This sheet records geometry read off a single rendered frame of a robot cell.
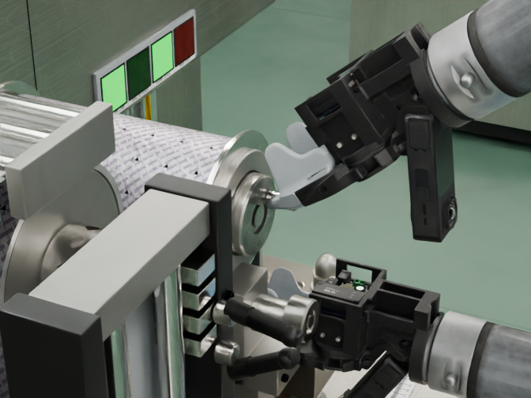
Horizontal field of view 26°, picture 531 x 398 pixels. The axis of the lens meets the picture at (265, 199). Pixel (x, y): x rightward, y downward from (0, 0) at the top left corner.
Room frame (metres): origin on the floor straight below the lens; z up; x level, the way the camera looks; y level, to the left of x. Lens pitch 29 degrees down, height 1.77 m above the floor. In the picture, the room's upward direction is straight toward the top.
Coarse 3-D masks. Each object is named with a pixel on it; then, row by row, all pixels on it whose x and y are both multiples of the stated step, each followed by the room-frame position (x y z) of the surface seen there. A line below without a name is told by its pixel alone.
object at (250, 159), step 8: (240, 152) 0.89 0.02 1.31; (248, 152) 0.89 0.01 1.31; (256, 152) 0.91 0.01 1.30; (240, 160) 0.88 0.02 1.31; (248, 160) 0.89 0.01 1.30; (256, 160) 0.91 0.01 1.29; (264, 160) 0.92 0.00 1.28; (232, 168) 0.87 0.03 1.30; (240, 168) 0.88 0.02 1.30; (248, 168) 0.89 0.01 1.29; (256, 168) 0.91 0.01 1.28; (264, 168) 0.92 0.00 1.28; (224, 176) 0.86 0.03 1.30; (232, 176) 0.87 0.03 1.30; (240, 176) 0.88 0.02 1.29; (272, 176) 0.94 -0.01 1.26; (224, 184) 0.86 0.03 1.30; (232, 184) 0.86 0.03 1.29; (232, 192) 0.86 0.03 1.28; (232, 256) 0.86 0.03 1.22; (240, 256) 0.88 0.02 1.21; (232, 264) 0.86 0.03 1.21
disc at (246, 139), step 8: (240, 136) 0.90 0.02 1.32; (248, 136) 0.91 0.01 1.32; (256, 136) 0.92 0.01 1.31; (232, 144) 0.88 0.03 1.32; (240, 144) 0.89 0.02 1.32; (248, 144) 0.91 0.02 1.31; (256, 144) 0.92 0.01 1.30; (264, 144) 0.94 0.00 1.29; (224, 152) 0.87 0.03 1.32; (232, 152) 0.88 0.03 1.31; (264, 152) 0.94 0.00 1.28; (224, 160) 0.87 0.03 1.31; (232, 160) 0.88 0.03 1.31; (216, 168) 0.86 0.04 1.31; (224, 168) 0.87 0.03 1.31; (216, 176) 0.85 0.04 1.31; (216, 184) 0.85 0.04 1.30
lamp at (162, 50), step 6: (168, 36) 1.42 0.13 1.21; (162, 42) 1.41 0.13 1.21; (168, 42) 1.42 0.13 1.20; (156, 48) 1.39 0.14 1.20; (162, 48) 1.41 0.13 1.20; (168, 48) 1.42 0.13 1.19; (156, 54) 1.39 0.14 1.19; (162, 54) 1.41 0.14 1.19; (168, 54) 1.42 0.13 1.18; (156, 60) 1.39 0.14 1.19; (162, 60) 1.41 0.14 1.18; (168, 60) 1.42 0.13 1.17; (156, 66) 1.39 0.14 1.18; (162, 66) 1.41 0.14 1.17; (168, 66) 1.42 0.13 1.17; (156, 72) 1.39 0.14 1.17; (162, 72) 1.40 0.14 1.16; (156, 78) 1.39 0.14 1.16
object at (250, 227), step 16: (256, 176) 0.89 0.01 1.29; (240, 192) 0.87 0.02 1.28; (256, 192) 0.88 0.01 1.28; (240, 208) 0.86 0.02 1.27; (256, 208) 0.88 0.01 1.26; (240, 224) 0.85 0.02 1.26; (256, 224) 0.88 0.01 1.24; (272, 224) 0.91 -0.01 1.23; (240, 240) 0.85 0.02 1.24; (256, 240) 0.88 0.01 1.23
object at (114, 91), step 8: (112, 72) 1.30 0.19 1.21; (120, 72) 1.31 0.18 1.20; (104, 80) 1.28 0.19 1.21; (112, 80) 1.30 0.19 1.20; (120, 80) 1.31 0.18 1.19; (104, 88) 1.28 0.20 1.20; (112, 88) 1.30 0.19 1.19; (120, 88) 1.31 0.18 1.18; (104, 96) 1.28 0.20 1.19; (112, 96) 1.29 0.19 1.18; (120, 96) 1.31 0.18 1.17; (112, 104) 1.29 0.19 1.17; (120, 104) 1.31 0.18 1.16
